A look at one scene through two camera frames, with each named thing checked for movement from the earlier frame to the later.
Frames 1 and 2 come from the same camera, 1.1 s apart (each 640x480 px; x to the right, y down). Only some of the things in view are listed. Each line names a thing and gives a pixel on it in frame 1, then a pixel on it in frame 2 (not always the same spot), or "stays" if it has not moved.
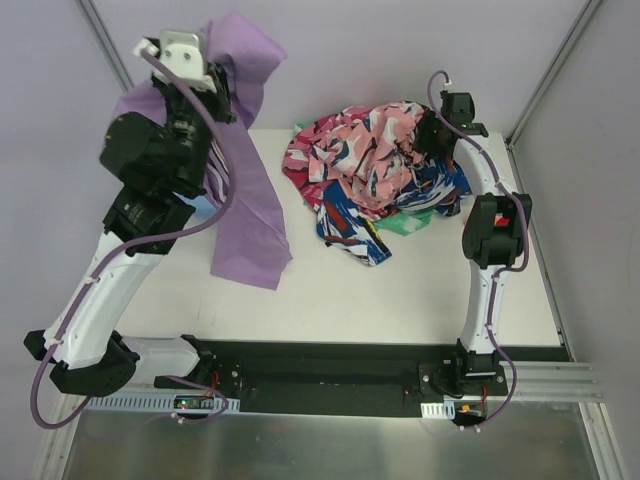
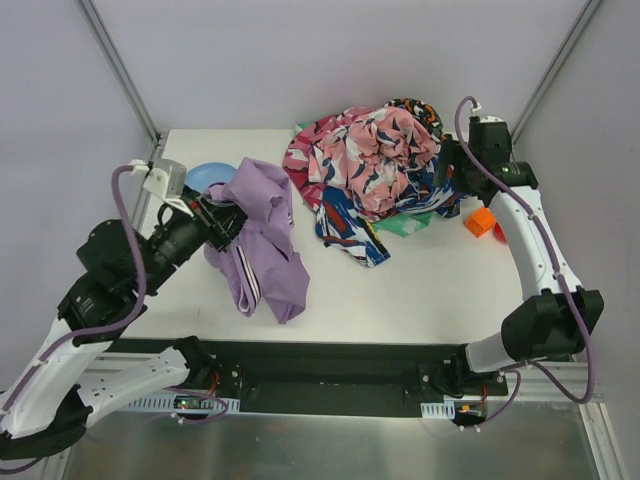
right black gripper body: [430, 138] -> [451, 163]
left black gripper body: [220, 93] -> [215, 220]
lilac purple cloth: [250, 244] -> [260, 262]
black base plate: [340, 377] stays
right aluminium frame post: [586, 13] stays
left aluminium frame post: [96, 23] stays
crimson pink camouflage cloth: [297, 165] stays
